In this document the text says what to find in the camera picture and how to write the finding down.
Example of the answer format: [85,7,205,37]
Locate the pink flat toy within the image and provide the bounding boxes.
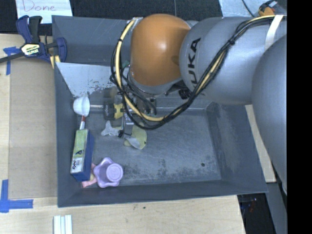
[81,163,97,189]

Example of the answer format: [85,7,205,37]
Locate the brown cardboard board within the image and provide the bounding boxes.
[8,57,59,200]

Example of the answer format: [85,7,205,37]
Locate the purple flower-shaped cup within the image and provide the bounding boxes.
[93,157,124,189]

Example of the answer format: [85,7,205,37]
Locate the blue and green box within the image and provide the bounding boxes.
[70,128,95,182]

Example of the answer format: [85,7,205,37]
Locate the pale yellow round thing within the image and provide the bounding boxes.
[123,125,148,150]

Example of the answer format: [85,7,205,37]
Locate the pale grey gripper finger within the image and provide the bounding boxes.
[125,136,144,150]
[100,120,122,137]

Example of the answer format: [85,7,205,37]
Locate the black and yellow tool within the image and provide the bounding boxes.
[103,99,124,119]

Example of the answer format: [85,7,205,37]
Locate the grey metal bin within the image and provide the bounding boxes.
[51,15,269,208]

